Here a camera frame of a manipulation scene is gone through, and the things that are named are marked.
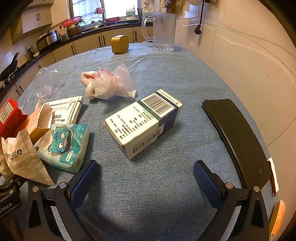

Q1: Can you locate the white paper bag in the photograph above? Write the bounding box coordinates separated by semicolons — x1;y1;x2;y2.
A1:
1;104;54;185

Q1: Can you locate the teal tissue pack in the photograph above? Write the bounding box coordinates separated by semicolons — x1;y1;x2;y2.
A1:
34;124;90;173

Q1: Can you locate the red cardboard box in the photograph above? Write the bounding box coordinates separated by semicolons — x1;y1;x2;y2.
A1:
0;98;28;139

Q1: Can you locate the clear plastic wrapper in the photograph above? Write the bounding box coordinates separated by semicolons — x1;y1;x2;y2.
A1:
18;67;66;114

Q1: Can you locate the white blue carton box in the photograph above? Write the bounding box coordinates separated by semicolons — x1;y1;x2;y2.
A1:
103;89;183;160

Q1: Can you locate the pink plastic bag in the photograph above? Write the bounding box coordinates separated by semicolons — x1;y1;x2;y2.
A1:
80;63;137;99

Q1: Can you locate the orange white paper slip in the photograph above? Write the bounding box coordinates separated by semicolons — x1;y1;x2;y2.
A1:
268;200;286;237

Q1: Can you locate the black smartphone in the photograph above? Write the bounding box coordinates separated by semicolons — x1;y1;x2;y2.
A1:
202;99;270;189

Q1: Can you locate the black frying pan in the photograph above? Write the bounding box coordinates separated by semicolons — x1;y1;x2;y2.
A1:
0;52;19;81

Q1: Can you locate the blue table cloth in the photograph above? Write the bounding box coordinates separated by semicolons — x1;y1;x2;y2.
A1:
17;43;278;241

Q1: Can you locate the silver rice cooker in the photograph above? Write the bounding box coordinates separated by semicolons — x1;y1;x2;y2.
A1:
36;30;61;52

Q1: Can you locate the red plastic basin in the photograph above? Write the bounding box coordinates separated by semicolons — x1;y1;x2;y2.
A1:
61;16;82;28

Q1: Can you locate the gold metal tin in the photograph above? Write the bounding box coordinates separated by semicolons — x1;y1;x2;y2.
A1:
111;35;129;54

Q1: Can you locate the clear plastic pitcher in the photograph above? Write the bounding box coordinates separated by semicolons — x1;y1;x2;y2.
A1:
142;12;177;52

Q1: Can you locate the black hanging power cable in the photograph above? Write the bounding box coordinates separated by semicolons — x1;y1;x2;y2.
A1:
194;0;206;36

